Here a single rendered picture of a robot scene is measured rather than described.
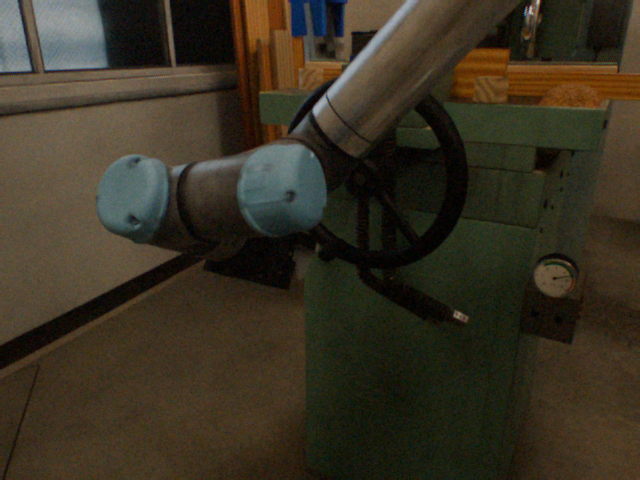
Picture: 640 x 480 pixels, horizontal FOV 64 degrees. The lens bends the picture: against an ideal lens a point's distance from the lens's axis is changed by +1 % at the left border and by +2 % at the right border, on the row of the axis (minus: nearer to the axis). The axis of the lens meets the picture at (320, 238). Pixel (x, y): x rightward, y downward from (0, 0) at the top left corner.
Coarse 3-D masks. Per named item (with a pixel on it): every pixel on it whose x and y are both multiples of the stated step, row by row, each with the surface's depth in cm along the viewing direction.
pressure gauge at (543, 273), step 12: (540, 264) 76; (552, 264) 76; (564, 264) 75; (576, 264) 76; (540, 276) 77; (552, 276) 76; (576, 276) 74; (540, 288) 78; (552, 288) 77; (564, 288) 76; (552, 300) 79
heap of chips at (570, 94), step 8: (560, 88) 77; (568, 88) 77; (576, 88) 76; (584, 88) 76; (592, 88) 79; (544, 96) 78; (552, 96) 77; (560, 96) 76; (568, 96) 75; (576, 96) 75; (584, 96) 75; (592, 96) 75; (536, 104) 77; (544, 104) 77; (552, 104) 76; (560, 104) 76; (568, 104) 75; (576, 104) 75; (584, 104) 74; (592, 104) 74; (600, 104) 77
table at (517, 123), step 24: (264, 96) 99; (288, 96) 96; (528, 96) 89; (264, 120) 101; (288, 120) 98; (456, 120) 82; (480, 120) 80; (504, 120) 79; (528, 120) 77; (552, 120) 75; (576, 120) 74; (600, 120) 72; (408, 144) 77; (432, 144) 76; (528, 144) 78; (552, 144) 76; (576, 144) 75
